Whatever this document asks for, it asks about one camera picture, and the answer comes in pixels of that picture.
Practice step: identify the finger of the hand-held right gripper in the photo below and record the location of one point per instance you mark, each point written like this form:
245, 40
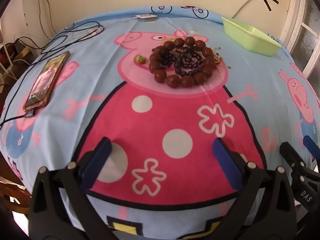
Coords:
297, 167
312, 145

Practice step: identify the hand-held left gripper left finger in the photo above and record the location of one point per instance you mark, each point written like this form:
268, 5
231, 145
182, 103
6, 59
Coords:
96, 165

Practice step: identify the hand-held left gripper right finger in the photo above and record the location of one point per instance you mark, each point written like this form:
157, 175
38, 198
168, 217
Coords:
226, 165

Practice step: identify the small colourful charm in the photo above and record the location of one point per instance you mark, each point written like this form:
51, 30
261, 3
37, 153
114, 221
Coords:
140, 59

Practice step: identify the light green plastic tray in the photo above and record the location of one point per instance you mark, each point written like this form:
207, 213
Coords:
250, 40

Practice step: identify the cartoon pig printed blanket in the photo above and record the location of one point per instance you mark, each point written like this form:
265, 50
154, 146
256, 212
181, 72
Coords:
175, 120

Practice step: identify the brown wooden furniture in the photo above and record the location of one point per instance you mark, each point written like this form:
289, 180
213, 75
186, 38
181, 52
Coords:
15, 200

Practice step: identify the smartphone in orange case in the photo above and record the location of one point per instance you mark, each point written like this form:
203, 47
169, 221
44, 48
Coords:
46, 80

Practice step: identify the small white charger device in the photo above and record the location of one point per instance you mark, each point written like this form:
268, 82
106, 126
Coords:
147, 17

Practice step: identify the white window frame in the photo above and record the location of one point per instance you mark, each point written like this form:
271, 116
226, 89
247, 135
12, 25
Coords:
295, 17

